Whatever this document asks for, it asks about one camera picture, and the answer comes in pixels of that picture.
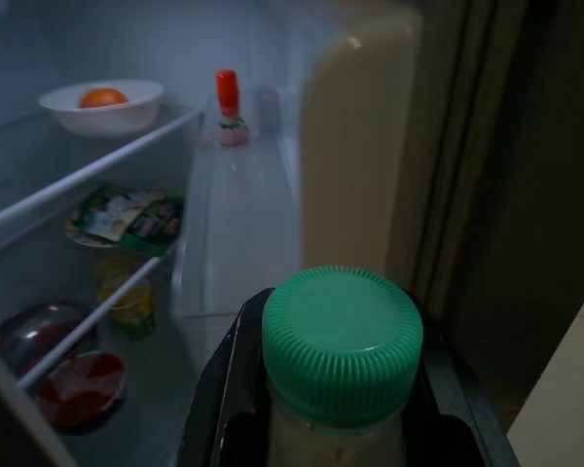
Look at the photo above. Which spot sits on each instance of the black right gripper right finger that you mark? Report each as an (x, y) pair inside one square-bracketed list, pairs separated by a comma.
[(452, 418)]

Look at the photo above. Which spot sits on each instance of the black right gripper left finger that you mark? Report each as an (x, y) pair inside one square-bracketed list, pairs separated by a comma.
[(224, 389)]

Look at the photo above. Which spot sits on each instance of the teal-capped clear water bottle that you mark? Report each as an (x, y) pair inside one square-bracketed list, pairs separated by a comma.
[(340, 340)]

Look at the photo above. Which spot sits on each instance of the glass fridge shelf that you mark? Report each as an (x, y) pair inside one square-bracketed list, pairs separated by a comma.
[(78, 181), (87, 323)]

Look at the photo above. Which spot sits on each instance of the clear fridge door shelf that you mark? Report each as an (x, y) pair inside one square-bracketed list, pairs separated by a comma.
[(243, 219)]

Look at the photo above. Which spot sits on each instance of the grey two-door fridge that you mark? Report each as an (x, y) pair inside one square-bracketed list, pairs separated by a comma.
[(360, 146)]

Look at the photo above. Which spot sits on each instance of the yellow plastic dessert cup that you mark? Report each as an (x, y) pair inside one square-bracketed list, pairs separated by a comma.
[(131, 306)]

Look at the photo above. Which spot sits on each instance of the red-lidded round container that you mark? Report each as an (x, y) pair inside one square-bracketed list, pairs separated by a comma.
[(83, 389)]

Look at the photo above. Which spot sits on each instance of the green printed food packet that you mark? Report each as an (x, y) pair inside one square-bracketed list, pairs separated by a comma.
[(126, 219)]

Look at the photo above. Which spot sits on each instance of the stainless steel bowl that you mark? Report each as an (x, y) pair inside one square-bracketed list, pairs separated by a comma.
[(29, 333)]

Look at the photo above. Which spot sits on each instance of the red-capped sauce bottle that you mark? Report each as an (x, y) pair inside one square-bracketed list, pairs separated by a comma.
[(229, 97)]

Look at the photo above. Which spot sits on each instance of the white bowl holding orange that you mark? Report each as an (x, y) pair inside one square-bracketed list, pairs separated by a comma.
[(107, 119)]

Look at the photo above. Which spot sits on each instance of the orange fruit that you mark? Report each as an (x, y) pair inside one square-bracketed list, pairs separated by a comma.
[(103, 97)]

